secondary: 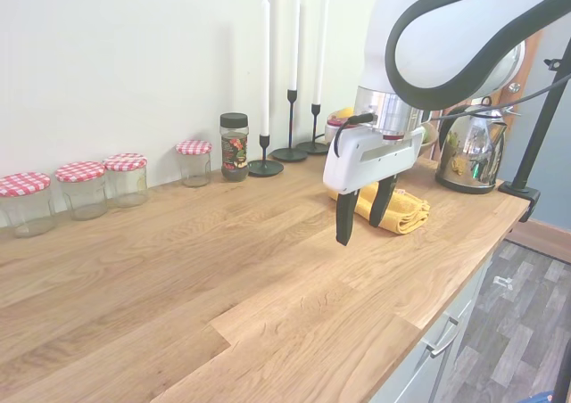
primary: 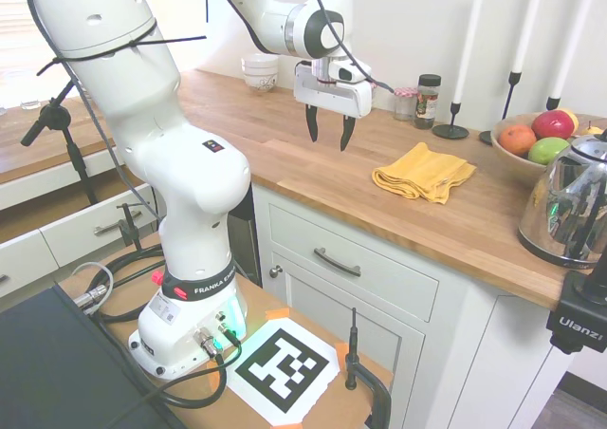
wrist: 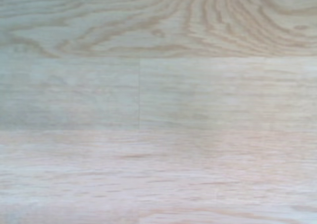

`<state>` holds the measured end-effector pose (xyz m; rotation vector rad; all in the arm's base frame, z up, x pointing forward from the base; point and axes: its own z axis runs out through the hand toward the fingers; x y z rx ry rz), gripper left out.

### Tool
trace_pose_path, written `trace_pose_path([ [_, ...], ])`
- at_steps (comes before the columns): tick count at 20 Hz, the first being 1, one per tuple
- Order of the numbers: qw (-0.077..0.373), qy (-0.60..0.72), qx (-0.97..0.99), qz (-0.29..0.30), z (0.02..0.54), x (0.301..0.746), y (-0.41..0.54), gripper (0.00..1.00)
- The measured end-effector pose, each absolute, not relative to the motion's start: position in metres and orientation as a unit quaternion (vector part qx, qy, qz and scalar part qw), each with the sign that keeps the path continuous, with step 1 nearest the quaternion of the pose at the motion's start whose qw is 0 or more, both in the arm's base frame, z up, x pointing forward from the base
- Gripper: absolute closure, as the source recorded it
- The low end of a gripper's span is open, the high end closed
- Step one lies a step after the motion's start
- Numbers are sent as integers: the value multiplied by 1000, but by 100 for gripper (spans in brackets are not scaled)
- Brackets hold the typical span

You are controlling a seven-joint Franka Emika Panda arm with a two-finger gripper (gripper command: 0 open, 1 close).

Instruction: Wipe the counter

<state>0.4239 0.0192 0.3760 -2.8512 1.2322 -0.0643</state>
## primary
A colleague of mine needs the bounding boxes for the shiny steel kettle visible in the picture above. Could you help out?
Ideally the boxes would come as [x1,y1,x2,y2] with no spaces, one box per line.
[516,127,607,265]

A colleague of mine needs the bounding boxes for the black white marker sheet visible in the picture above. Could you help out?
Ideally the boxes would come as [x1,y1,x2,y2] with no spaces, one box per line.
[226,318,341,425]

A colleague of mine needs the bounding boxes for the small black bar clamp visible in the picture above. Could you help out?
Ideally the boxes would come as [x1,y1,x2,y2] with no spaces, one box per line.
[116,202,143,252]

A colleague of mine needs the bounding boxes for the black Ulanzi camera mount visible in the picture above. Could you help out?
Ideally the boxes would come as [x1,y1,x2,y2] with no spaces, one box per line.
[544,257,607,354]

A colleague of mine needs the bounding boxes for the wooden fruit bowl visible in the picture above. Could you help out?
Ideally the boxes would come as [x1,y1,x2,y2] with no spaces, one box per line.
[490,112,607,170]

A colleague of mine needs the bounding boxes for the red apple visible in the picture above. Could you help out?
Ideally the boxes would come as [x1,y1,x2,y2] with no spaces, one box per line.
[530,109,577,140]

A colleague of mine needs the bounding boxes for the black controller box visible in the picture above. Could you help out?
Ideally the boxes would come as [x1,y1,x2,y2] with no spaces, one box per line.
[0,284,186,429]

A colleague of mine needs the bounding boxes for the black boom stand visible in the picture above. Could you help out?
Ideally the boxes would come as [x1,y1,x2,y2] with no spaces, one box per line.
[19,80,100,207]

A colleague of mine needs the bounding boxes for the straight metal drawer handle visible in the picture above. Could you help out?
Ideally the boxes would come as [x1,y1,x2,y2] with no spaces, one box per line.
[93,209,143,237]

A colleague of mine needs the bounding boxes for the curved metal drawer handle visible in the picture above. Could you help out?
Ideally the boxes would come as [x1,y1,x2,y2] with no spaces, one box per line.
[313,247,362,278]

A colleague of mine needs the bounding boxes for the green apple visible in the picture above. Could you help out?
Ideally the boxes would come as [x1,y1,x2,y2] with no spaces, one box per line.
[527,137,570,165]

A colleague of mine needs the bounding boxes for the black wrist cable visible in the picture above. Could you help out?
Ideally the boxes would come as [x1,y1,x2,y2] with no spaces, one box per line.
[298,0,395,93]

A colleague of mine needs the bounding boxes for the large black bar clamp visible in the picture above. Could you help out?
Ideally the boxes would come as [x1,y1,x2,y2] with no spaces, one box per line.
[344,307,393,429]

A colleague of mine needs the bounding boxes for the yellow lemon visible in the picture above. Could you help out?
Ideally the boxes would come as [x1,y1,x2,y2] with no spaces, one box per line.
[559,108,580,136]

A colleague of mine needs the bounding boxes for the silver cable connector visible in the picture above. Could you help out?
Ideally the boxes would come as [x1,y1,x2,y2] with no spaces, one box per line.
[70,262,115,314]

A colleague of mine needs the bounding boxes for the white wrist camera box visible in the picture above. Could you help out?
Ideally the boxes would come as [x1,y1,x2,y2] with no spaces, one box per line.
[329,58,373,85]

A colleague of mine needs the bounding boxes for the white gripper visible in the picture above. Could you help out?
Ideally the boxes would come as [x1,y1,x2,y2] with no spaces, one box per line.
[292,60,377,153]

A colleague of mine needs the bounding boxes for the yellow cloth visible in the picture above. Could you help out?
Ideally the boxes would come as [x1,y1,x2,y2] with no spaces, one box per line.
[371,142,477,205]

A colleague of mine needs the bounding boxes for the tall white candle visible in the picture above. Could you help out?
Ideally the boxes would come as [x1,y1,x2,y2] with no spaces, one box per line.
[452,0,487,105]
[513,0,546,74]
[549,0,601,99]

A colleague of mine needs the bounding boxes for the spice jar black lid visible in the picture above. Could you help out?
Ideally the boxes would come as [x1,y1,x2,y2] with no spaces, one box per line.
[413,73,443,130]

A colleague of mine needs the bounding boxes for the thick black coiled cable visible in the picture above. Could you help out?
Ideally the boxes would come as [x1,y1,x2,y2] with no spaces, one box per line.
[92,247,168,325]

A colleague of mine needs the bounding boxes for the thin black base cable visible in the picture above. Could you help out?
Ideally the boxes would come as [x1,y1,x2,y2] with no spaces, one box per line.
[101,326,244,429]

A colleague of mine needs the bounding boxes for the stacked white bowls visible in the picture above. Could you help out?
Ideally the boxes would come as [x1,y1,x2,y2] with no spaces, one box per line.
[240,52,280,94]

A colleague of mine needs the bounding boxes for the glass jar checkered lid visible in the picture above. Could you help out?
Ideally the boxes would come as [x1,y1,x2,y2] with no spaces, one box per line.
[393,86,417,121]

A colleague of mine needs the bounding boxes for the orange fruit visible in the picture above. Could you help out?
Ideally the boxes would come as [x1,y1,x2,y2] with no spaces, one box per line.
[499,123,538,158]

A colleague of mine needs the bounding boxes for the steel dishwasher front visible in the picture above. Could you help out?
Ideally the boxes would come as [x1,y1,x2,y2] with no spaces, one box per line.
[227,181,264,288]

